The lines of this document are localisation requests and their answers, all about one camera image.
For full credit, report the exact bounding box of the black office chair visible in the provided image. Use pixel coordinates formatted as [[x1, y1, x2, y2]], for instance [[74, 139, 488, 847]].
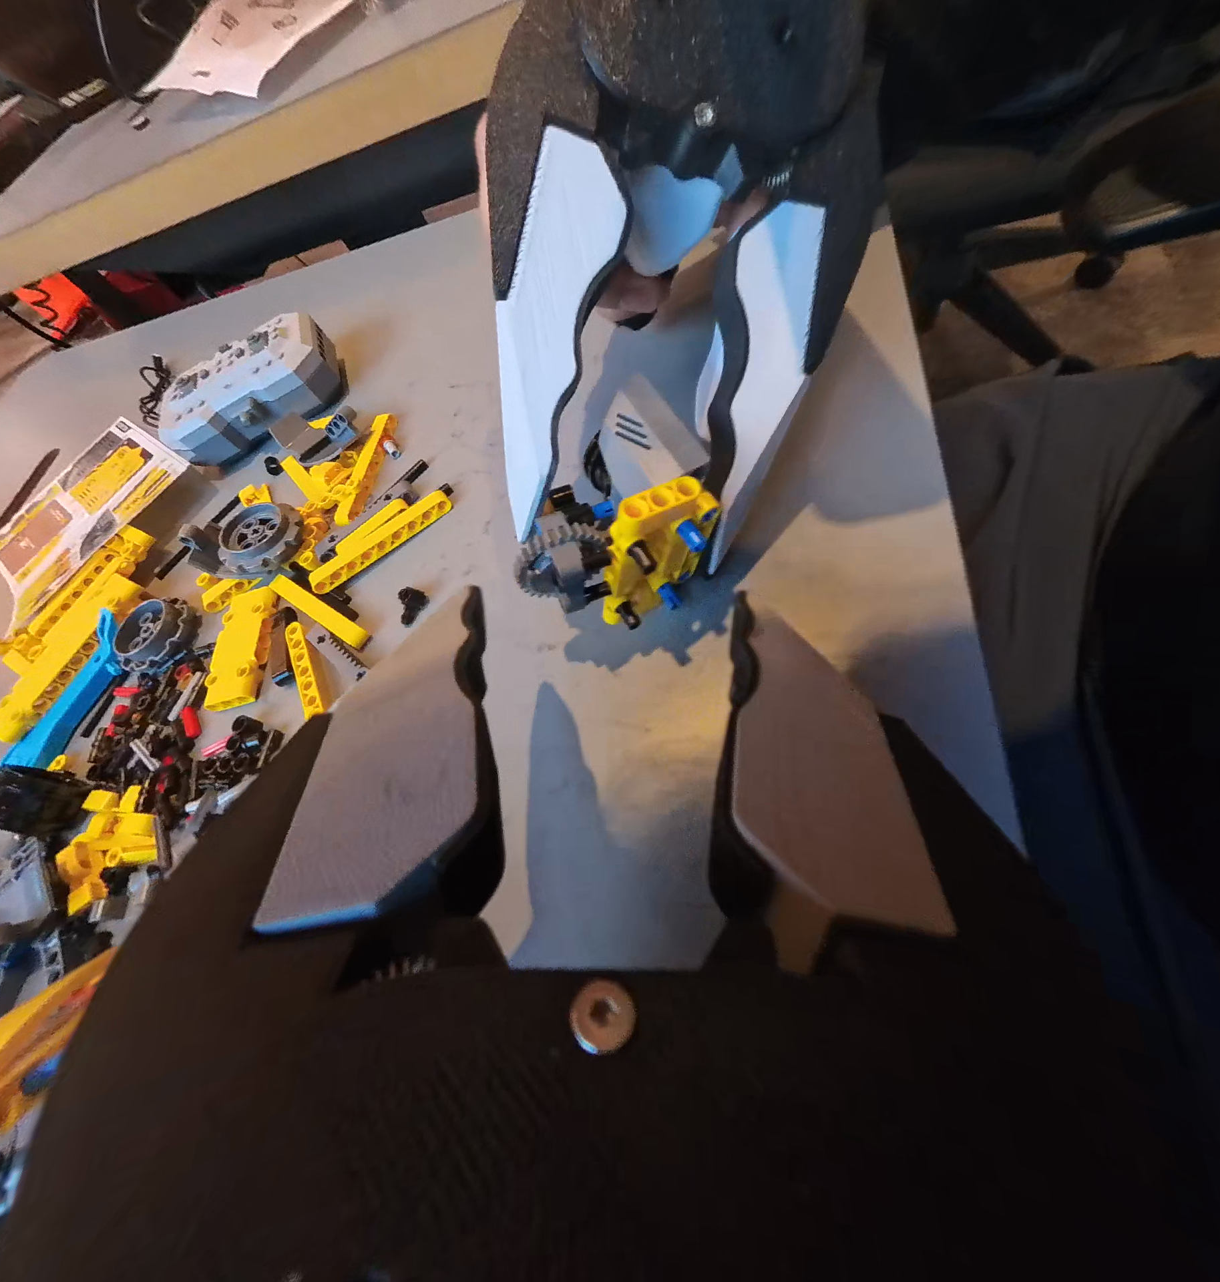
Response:
[[875, 0, 1220, 373]]

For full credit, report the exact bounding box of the person's dark clothing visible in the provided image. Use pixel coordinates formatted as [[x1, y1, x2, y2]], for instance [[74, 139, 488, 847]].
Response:
[[930, 355, 1220, 1282]]

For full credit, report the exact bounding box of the blue panel brick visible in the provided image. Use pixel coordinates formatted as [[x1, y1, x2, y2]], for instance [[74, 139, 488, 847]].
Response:
[[0, 605, 135, 773]]

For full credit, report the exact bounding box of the white instruction sheet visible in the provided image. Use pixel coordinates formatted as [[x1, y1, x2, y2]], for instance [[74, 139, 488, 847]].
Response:
[[149, 0, 360, 99]]

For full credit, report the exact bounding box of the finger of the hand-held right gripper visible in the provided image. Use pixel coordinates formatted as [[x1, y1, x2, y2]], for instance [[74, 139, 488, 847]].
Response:
[[494, 126, 638, 549], [692, 199, 830, 579]]

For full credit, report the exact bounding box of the grey curved panel brick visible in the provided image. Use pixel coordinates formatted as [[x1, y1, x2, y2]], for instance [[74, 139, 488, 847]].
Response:
[[268, 409, 360, 463]]

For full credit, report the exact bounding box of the yellow rounded panel brick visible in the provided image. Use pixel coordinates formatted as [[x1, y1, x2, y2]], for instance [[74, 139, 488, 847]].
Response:
[[199, 585, 279, 714]]

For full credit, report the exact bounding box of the yellow grey gear brick assembly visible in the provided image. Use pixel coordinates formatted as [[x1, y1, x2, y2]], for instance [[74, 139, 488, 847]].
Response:
[[515, 390, 727, 632]]

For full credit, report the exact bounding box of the large yellow beam assembly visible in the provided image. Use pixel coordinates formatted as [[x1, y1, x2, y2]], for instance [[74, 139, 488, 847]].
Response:
[[0, 525, 160, 744]]

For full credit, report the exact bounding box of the grey battery hub brick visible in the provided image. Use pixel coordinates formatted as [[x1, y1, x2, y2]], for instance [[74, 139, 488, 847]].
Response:
[[157, 312, 350, 466]]

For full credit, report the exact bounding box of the grey desk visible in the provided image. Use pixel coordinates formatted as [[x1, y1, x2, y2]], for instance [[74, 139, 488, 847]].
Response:
[[0, 0, 525, 302], [0, 204, 1027, 973]]

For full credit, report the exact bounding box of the grey gear rack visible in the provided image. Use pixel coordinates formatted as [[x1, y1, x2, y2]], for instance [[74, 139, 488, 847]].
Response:
[[313, 625, 371, 682]]

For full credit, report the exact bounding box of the orange box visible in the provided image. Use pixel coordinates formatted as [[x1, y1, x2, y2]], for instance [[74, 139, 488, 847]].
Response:
[[9, 272, 94, 350]]

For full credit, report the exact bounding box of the person's right hand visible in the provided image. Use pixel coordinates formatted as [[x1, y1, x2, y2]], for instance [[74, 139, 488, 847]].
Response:
[[592, 265, 675, 330]]

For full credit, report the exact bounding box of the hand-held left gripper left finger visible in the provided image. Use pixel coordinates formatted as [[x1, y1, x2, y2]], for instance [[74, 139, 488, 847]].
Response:
[[252, 587, 505, 934]]

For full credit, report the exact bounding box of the pile of small dark pieces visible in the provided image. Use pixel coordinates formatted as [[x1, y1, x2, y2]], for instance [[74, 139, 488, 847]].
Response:
[[0, 661, 290, 1243]]

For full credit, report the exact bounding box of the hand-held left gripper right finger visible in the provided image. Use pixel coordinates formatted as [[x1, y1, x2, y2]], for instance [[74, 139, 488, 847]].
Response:
[[709, 591, 958, 940]]

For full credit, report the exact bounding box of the grey toothed wheel hub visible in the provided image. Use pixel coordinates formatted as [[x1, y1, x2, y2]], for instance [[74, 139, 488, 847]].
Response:
[[117, 599, 202, 674], [177, 501, 305, 576]]

